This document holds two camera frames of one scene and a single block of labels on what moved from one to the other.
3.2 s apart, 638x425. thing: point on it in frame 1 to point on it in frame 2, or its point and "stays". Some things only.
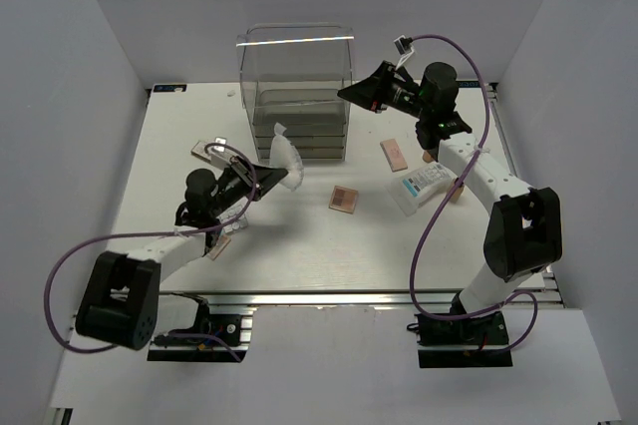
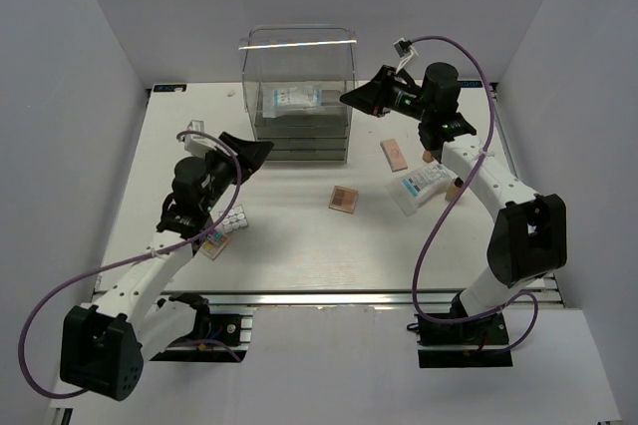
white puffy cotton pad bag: [285, 156] to [284, 98]
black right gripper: [373, 92] stays
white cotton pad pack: [414, 189] stays
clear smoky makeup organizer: [291, 74] stays
